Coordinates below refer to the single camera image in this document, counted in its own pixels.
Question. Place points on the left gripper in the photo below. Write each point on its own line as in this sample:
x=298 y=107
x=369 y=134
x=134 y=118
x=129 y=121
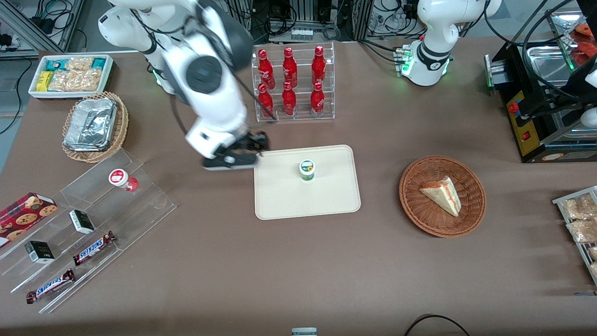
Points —
x=579 y=84

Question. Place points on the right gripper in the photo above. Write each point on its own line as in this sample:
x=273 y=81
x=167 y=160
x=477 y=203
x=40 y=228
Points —
x=255 y=141

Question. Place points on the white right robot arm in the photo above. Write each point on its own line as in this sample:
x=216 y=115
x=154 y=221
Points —
x=219 y=98

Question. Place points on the beige plastic tray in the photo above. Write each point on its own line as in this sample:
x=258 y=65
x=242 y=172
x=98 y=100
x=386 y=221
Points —
x=305 y=200

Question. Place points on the tray of packaged snacks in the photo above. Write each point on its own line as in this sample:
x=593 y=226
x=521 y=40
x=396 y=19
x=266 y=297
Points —
x=559 y=201

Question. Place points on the aluminium foil tray stack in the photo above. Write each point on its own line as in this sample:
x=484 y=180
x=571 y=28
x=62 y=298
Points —
x=93 y=123

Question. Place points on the black sealing machine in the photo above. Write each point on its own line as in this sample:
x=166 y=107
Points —
x=536 y=140

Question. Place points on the red cola bottle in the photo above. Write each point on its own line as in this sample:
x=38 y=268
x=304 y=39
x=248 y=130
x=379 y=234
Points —
x=265 y=103
x=266 y=67
x=288 y=101
x=317 y=101
x=290 y=67
x=318 y=65

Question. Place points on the clear acrylic bottle rack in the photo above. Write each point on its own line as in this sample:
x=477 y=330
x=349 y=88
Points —
x=301 y=116

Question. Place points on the clear cracker bag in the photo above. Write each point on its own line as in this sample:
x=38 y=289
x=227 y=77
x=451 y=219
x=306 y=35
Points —
x=583 y=231
x=578 y=207

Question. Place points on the white power strip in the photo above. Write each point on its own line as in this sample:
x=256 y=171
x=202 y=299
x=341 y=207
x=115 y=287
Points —
x=301 y=34

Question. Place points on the light wicker basket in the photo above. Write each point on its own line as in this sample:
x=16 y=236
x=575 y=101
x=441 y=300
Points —
x=122 y=126

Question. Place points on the clear acrylic stepped display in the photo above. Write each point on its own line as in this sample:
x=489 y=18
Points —
x=135 y=210

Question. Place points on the wrapped sandwich wedge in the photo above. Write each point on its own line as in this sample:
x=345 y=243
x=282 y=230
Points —
x=443 y=196

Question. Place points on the white snack bin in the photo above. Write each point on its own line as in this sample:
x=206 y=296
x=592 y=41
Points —
x=108 y=74

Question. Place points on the teal snack packet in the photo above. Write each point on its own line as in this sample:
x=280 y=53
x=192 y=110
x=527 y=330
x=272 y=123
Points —
x=56 y=65
x=99 y=63

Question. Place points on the brown wicker basket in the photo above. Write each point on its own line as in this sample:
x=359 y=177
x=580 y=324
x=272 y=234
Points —
x=419 y=214

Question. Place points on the large rice cracker bag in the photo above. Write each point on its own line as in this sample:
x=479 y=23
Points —
x=77 y=80

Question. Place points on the small black box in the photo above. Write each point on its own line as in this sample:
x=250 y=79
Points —
x=82 y=221
x=39 y=252

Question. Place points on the Snickers bar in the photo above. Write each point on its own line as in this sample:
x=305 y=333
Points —
x=50 y=286
x=93 y=248

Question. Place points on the small rice cracker bag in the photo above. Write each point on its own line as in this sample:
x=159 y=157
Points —
x=79 y=63

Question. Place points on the small grey device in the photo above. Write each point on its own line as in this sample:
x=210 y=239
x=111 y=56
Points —
x=304 y=332

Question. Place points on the yellow snack packet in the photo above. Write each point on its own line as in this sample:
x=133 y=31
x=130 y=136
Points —
x=44 y=81

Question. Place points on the red cookie box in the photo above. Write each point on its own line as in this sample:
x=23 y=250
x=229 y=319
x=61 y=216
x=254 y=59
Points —
x=23 y=217

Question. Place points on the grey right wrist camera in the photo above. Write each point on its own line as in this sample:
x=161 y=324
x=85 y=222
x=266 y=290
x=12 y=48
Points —
x=231 y=162

